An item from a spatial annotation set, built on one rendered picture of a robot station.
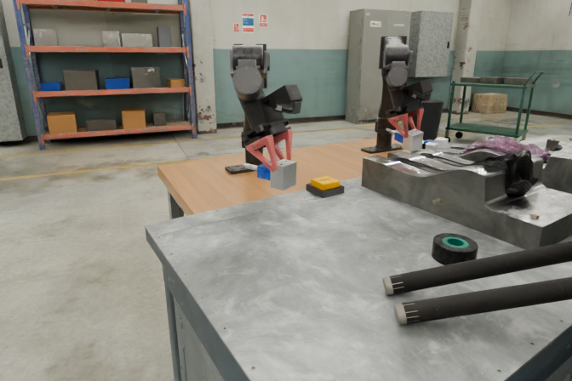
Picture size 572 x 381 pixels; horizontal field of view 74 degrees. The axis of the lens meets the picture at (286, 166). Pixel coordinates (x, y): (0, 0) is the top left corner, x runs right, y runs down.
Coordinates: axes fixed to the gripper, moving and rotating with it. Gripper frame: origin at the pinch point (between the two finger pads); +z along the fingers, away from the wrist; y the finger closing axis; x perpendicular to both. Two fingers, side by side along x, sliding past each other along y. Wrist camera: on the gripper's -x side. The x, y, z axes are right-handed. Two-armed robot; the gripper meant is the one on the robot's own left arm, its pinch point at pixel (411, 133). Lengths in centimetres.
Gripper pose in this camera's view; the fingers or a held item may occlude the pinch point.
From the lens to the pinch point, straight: 127.1
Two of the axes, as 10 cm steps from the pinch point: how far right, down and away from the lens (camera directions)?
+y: 8.4, -2.8, 4.7
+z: 3.0, 9.5, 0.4
